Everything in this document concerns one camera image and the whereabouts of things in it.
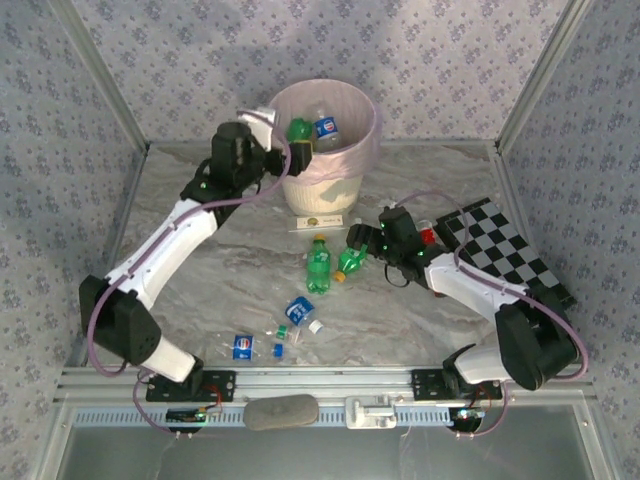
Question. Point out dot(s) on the green soda bottle yellow cap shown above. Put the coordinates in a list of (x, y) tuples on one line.
[(351, 260), (298, 129), (318, 265)]

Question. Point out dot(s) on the clear bottle large Pepsi label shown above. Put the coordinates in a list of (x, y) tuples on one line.
[(326, 130)]

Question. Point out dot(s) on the white label card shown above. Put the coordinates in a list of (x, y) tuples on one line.
[(320, 220)]

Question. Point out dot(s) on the clear bottle small Pepsi label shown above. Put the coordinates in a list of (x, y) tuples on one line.
[(243, 346)]

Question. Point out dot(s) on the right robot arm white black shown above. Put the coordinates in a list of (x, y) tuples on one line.
[(465, 285)]

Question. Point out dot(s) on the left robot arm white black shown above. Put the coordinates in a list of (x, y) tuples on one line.
[(170, 240)]

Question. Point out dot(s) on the white ribbed waste bin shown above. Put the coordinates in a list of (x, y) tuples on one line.
[(325, 192)]

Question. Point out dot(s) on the pink plastic bin liner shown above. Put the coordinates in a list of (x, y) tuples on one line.
[(357, 120)]

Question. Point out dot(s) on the clear tube red contents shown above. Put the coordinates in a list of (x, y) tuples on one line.
[(426, 234)]

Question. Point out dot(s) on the blue label bottle white cap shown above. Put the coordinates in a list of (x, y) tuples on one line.
[(299, 310)]

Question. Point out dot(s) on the black white checkerboard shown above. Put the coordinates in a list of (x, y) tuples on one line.
[(505, 250)]

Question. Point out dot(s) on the clear bottle green cap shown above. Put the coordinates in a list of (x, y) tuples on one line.
[(283, 331)]

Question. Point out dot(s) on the white plastic latch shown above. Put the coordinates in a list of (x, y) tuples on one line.
[(370, 411)]

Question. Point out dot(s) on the grey oval pad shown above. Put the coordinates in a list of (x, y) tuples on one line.
[(281, 411)]

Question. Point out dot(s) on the small circuit board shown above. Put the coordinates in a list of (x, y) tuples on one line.
[(192, 415), (467, 414)]

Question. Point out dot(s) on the aluminium mounting rail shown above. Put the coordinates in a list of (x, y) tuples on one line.
[(320, 382)]

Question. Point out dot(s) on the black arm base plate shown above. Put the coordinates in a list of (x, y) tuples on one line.
[(220, 386), (425, 382)]

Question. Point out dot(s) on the aluminium frame post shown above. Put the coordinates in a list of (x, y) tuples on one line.
[(542, 75), (100, 75)]

